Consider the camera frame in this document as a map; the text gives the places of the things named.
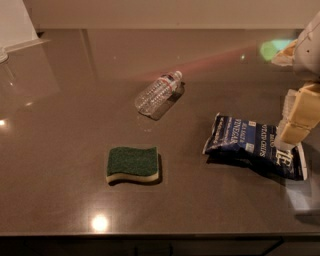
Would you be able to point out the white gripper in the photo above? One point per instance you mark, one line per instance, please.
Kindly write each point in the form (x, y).
(308, 53)

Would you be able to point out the clear plastic water bottle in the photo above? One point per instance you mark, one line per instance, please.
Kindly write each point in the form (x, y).
(151, 98)

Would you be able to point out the blue kettle chips bag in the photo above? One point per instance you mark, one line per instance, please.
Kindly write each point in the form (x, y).
(253, 144)

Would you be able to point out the green and yellow sponge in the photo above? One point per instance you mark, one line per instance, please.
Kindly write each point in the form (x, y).
(132, 164)

